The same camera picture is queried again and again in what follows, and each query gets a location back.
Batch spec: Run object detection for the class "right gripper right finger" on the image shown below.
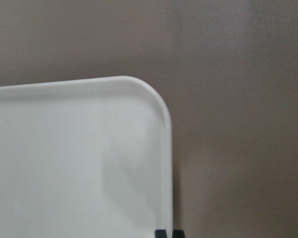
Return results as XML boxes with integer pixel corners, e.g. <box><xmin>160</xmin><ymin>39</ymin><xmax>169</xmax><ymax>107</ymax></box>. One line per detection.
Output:
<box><xmin>172</xmin><ymin>229</ymin><xmax>185</xmax><ymax>238</ymax></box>

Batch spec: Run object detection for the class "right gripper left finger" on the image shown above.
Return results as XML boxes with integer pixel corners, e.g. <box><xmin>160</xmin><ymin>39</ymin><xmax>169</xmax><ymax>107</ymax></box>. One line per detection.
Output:
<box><xmin>154</xmin><ymin>230</ymin><xmax>167</xmax><ymax>238</ymax></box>

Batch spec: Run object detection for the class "cream rabbit tray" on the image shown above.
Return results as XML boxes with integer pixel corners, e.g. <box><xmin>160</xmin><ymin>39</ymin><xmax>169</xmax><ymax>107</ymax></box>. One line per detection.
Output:
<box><xmin>0</xmin><ymin>76</ymin><xmax>173</xmax><ymax>238</ymax></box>

